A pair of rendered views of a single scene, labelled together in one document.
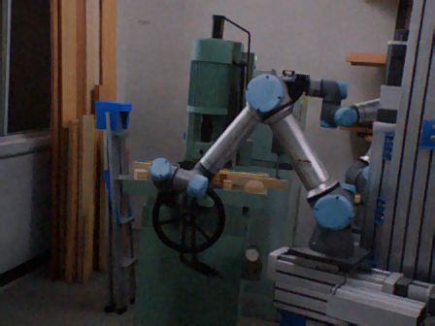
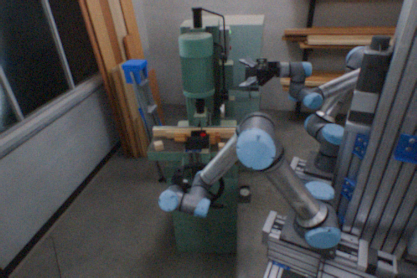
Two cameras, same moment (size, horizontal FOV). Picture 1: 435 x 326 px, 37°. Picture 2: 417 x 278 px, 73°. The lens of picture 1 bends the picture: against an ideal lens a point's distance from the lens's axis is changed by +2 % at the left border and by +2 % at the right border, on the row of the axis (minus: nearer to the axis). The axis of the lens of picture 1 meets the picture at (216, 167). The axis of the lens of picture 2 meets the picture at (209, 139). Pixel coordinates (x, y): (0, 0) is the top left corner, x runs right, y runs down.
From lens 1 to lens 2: 1.37 m
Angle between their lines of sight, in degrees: 24
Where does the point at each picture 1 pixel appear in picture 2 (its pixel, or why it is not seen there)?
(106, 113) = (130, 72)
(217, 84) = (203, 75)
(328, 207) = (320, 237)
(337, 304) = not seen: outside the picture
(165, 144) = (175, 55)
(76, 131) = (116, 76)
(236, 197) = not seen: hidden behind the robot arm
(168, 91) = (172, 22)
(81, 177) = (128, 102)
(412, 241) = (375, 215)
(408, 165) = (379, 165)
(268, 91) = (260, 152)
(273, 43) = not seen: outside the picture
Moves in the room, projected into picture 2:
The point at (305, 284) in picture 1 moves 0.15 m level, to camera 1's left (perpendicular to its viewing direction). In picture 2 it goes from (291, 252) to (259, 254)
